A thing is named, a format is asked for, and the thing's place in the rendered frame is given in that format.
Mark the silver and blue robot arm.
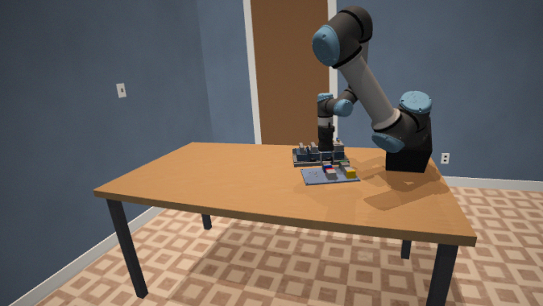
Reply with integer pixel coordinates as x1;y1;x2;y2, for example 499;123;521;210
312;6;432;153

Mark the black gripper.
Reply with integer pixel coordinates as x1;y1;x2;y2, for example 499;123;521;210
317;117;335;165

